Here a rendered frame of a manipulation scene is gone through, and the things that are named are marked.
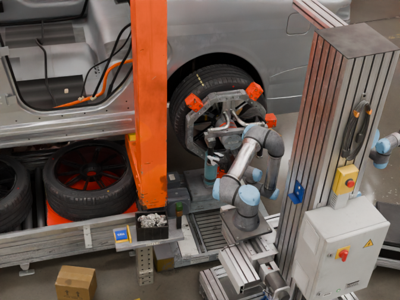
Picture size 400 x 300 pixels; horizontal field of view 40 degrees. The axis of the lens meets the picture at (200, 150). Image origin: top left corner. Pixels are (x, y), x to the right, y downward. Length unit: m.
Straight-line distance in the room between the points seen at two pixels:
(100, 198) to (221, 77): 1.12
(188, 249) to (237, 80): 1.23
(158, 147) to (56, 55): 1.46
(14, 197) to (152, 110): 1.21
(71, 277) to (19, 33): 2.30
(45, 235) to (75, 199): 0.29
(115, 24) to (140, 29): 1.80
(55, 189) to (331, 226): 1.95
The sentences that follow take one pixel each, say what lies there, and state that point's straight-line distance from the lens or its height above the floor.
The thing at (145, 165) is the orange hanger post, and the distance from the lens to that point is 3.30.
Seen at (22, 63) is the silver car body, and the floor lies 0.91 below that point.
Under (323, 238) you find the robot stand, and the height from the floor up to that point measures 1.22.
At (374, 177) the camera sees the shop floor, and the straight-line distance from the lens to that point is 4.89.
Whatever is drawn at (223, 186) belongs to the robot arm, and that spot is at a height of 1.03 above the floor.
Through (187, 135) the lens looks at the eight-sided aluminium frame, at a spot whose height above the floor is 0.85.
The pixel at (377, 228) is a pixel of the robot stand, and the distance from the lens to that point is 2.65.
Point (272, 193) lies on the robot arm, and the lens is 3.41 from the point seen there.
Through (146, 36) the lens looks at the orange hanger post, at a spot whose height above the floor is 1.74.
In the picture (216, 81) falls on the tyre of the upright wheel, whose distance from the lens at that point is 3.56.
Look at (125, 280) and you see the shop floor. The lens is 3.85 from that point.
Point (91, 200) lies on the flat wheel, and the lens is 3.69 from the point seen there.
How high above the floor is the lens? 3.03
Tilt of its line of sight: 39 degrees down
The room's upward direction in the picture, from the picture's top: 3 degrees clockwise
